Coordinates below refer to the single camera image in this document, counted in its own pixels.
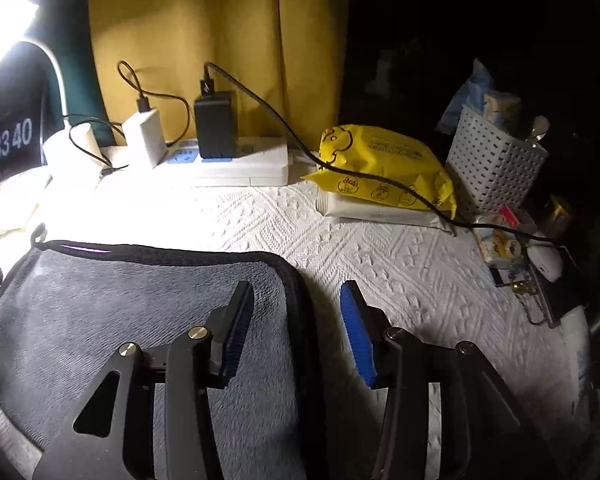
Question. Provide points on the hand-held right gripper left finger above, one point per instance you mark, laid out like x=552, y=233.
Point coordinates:
x=236, y=332

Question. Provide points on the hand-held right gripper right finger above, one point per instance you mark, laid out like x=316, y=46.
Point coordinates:
x=360, y=340

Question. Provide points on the grey towel with black trim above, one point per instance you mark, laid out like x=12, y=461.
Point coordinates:
x=105, y=300

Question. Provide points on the white crumpled cloth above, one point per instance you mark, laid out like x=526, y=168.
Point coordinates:
x=10, y=200

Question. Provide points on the white embossed table cover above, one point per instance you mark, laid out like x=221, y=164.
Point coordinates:
x=390, y=265

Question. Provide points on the white tissue pack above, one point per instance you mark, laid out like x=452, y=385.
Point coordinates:
x=375, y=215

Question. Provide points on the white gooseneck desk lamp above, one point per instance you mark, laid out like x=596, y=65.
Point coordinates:
x=72, y=152

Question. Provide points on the black box with white print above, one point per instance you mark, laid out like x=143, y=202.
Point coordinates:
x=10, y=110

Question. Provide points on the small packet with yellow print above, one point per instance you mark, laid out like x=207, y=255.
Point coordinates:
x=500, y=245

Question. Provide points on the white power strip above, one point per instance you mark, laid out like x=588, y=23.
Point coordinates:
x=260, y=162

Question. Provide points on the gold keys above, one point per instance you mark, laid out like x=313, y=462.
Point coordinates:
x=525, y=292

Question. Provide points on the yellow wet wipes packet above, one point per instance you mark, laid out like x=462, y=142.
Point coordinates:
x=380, y=165

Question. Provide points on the white round device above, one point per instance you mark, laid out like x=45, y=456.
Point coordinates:
x=545, y=262

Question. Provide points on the black tray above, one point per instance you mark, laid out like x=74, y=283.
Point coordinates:
x=562, y=295

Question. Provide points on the black power adapter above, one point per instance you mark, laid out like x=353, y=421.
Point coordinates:
x=215, y=125

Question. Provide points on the white power adapter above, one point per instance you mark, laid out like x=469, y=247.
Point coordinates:
x=144, y=135

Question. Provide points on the white plastic basket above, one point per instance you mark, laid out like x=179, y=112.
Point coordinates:
x=495, y=170

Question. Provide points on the gold can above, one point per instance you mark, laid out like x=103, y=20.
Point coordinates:
x=560, y=215

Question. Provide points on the teal curtain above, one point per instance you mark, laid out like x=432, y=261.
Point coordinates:
x=77, y=35

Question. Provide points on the small printed tissue packet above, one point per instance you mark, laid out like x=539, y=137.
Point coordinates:
x=502, y=110

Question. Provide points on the blue plastic bag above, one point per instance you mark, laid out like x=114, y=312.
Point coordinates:
x=472, y=90

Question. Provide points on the metal spoon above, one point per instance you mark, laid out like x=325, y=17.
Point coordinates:
x=539, y=127

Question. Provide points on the yellow curtain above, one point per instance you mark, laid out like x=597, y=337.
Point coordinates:
x=220, y=20

